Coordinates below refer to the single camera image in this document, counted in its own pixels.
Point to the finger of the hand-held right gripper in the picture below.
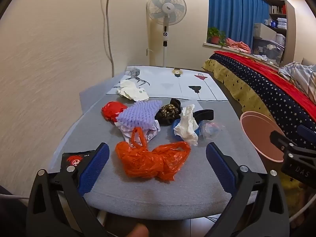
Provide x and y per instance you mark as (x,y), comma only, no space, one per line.
(279,138)
(306,130)

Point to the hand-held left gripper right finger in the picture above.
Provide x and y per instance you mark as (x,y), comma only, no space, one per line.
(221,167)

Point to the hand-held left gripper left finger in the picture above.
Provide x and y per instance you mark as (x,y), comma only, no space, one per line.
(95,167)

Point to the pink trash bin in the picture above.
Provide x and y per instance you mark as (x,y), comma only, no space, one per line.
(256,128)

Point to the orange plastic bag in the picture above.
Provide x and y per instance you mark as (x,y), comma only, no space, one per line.
(148,160)

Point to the white tissue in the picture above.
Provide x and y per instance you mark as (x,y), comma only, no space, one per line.
(187,126)

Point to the blue plastic shoe cover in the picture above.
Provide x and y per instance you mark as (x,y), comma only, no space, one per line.
(175,129)

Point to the printed white paper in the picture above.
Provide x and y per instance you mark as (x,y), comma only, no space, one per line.
(153,130)

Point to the foam net sleeve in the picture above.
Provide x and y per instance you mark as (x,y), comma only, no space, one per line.
(138,113)

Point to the black and red packet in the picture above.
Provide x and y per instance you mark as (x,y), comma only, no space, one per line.
(74,161)

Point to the clear plastic bag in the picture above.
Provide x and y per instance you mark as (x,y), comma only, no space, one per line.
(212,129)

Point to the navy star bed sheet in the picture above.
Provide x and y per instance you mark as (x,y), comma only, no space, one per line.
(266,93)

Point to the black elastic band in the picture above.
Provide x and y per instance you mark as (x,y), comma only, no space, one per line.
(205,114)

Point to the striped blue duvet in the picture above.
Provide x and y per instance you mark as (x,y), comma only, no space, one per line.
(301,74)

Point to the red plastic wrapper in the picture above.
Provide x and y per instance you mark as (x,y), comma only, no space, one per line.
(112,109)

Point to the red blanket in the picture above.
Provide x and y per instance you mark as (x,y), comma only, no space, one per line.
(259,71)

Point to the pale blue underlay sheet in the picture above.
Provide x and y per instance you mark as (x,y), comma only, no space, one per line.
(82,98)

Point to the dark patterned cloth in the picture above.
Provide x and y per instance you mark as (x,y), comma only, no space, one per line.
(167,111)

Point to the crumpled cream paper bag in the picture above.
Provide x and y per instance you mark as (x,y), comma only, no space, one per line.
(132,91)

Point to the clear plastic storage bin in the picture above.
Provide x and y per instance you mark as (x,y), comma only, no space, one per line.
(266,48)

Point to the white lidded container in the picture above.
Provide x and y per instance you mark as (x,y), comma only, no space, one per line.
(280,39)

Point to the wooden bookshelf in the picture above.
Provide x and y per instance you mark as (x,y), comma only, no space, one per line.
(286,32)

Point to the pink folded clothes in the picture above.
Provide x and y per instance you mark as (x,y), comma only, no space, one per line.
(237,45)

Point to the grey storage box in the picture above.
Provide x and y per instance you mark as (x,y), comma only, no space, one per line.
(264,30)

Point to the stack of white boxes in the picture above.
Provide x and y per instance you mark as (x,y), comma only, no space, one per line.
(277,22)

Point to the potted green plant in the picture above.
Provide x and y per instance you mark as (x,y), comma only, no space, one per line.
(215,39)

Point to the row of books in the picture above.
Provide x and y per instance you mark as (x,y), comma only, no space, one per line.
(277,9)

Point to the blue curtain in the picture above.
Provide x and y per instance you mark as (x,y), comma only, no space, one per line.
(234,12)

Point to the white standing fan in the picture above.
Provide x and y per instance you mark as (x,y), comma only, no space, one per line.
(166,6)

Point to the white wall outlet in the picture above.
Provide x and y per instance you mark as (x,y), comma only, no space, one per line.
(148,52)

